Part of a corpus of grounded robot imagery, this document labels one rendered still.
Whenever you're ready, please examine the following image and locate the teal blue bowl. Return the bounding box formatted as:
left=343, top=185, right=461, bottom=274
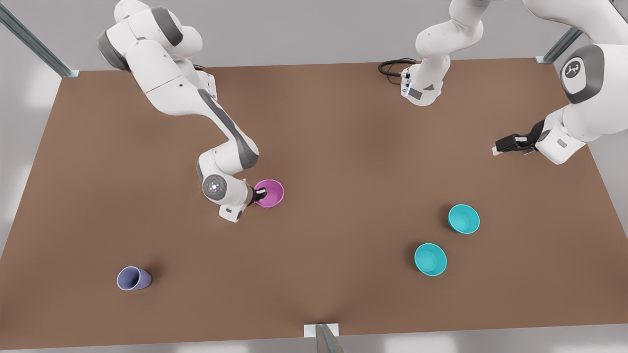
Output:
left=448, top=204, right=480, bottom=234
left=414, top=243, right=447, bottom=277

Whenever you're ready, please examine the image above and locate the silver frame post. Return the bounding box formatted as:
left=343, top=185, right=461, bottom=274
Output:
left=0, top=3, right=80, bottom=79
left=535, top=0, right=628, bottom=64
left=304, top=323, right=340, bottom=353

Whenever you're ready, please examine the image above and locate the pink bowl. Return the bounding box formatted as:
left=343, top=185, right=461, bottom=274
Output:
left=254, top=179, right=285, bottom=208

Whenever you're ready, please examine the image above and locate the lavender purple cup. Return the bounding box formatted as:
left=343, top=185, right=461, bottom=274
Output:
left=117, top=266, right=153, bottom=291

